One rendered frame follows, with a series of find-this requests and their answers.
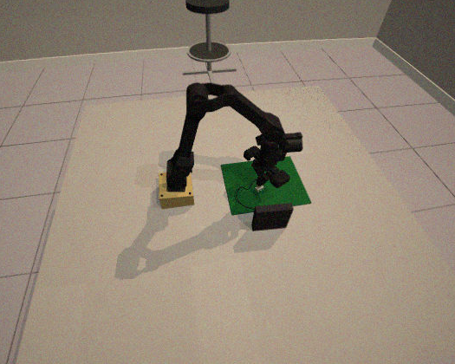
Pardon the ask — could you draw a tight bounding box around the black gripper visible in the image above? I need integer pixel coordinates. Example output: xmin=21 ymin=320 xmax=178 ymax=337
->
xmin=244 ymin=146 xmax=290 ymax=188

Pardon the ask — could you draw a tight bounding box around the green circuit board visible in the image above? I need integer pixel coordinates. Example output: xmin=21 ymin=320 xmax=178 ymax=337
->
xmin=221 ymin=156 xmax=311 ymax=215

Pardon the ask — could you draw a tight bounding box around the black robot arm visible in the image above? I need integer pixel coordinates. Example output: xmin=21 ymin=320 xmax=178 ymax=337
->
xmin=166 ymin=83 xmax=303 ymax=192

